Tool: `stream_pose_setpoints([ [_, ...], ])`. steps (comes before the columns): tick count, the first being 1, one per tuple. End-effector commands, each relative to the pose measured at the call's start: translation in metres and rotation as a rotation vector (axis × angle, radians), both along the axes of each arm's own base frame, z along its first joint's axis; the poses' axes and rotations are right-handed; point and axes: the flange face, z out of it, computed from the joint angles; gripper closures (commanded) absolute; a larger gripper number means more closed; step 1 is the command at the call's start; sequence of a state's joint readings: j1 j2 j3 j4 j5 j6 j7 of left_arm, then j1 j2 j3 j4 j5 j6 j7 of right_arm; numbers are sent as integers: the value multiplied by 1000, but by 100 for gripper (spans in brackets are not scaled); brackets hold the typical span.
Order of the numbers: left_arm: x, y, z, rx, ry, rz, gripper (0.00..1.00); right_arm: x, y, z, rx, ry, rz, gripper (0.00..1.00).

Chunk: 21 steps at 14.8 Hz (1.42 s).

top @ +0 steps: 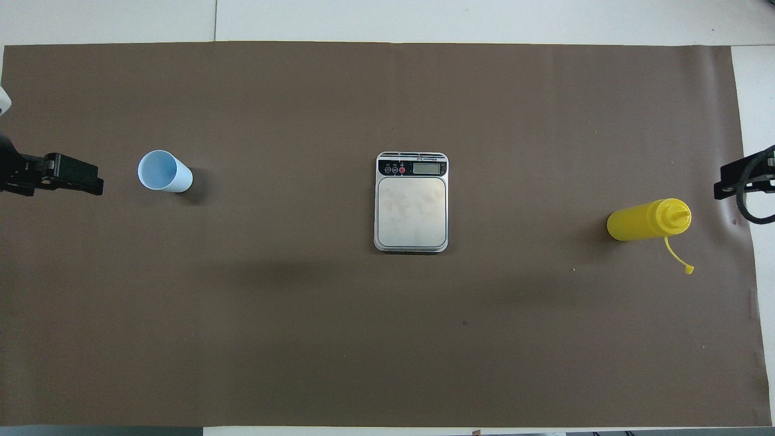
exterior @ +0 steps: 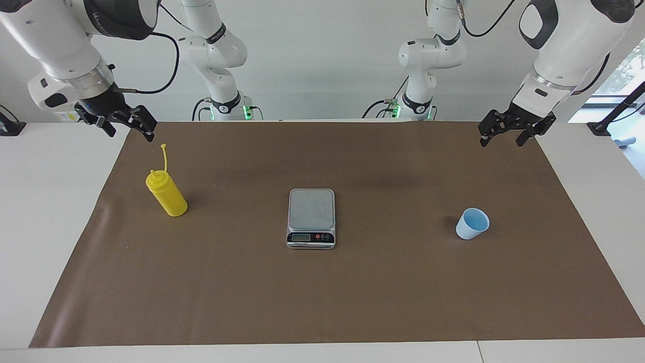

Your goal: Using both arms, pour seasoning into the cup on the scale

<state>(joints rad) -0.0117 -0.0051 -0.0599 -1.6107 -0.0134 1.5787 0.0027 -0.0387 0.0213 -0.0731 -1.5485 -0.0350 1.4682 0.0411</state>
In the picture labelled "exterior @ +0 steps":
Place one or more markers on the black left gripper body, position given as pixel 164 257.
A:
pixel 526 119

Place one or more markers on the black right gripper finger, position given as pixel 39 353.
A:
pixel 101 123
pixel 145 121

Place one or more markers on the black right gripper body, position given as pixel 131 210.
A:
pixel 103 103

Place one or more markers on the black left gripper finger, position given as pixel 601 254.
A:
pixel 536 130
pixel 490 126

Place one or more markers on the yellow squeeze bottle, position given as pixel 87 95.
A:
pixel 169 196

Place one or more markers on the light blue plastic cup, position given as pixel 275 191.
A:
pixel 471 227

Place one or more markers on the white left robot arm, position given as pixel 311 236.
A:
pixel 569 45

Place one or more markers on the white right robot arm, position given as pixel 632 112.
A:
pixel 50 40

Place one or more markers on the silver digital kitchen scale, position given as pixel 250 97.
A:
pixel 311 212

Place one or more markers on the white box with yellow label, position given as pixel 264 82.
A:
pixel 68 116

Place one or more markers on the black stand with pole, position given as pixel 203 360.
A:
pixel 599 127

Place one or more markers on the light blue cylindrical object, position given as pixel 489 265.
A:
pixel 625 142

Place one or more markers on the glass window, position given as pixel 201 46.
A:
pixel 630 70

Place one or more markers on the brown table mat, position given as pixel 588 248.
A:
pixel 352 302

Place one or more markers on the black clamp mount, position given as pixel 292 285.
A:
pixel 10 128

